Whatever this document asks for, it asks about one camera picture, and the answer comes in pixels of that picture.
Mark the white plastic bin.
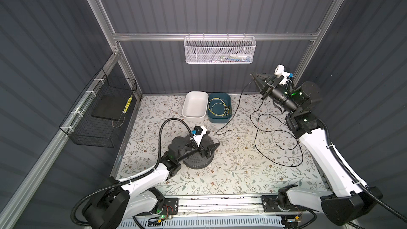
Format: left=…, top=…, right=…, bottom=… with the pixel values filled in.
left=182, top=91, right=209, bottom=122

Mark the yellow cable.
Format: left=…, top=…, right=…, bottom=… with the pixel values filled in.
left=208, top=98, right=231, bottom=117

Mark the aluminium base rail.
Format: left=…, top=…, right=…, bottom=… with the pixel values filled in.
left=85, top=192, right=322, bottom=229

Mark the yellow strip in basket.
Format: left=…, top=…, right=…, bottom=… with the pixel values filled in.
left=123, top=95, right=133, bottom=114

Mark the teal plastic bin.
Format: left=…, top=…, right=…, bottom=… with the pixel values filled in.
left=207, top=93, right=232, bottom=124

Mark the black pad in basket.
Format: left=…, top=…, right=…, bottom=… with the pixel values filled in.
left=91, top=95, right=129, bottom=121

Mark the black cable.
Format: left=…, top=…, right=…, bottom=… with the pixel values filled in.
left=216, top=81, right=304, bottom=168

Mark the black wire basket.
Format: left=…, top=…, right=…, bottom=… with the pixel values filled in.
left=60, top=69, right=137, bottom=148

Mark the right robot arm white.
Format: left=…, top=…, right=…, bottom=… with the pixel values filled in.
left=251, top=65, right=407, bottom=226

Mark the grey foam spool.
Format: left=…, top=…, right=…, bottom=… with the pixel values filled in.
left=183, top=135, right=217, bottom=170

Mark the white wire mesh basket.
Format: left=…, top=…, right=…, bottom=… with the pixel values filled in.
left=183, top=35, right=256, bottom=64

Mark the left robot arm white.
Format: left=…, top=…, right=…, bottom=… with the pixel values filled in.
left=70, top=126, right=220, bottom=229

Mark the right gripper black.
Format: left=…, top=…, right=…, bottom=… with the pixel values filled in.
left=251, top=72, right=296, bottom=117

